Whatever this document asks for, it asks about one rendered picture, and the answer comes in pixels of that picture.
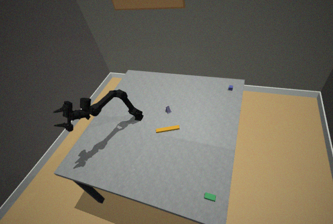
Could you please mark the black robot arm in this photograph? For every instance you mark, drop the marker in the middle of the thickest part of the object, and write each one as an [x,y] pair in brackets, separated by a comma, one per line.
[94,110]

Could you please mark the green rectangular block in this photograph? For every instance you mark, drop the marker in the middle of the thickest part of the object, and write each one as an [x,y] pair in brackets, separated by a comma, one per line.
[210,196]

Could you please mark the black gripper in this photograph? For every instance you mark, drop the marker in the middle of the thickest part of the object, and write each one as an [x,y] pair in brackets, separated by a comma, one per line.
[71,115]

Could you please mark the yellow bar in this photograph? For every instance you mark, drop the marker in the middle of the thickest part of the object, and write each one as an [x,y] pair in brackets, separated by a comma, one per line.
[159,130]

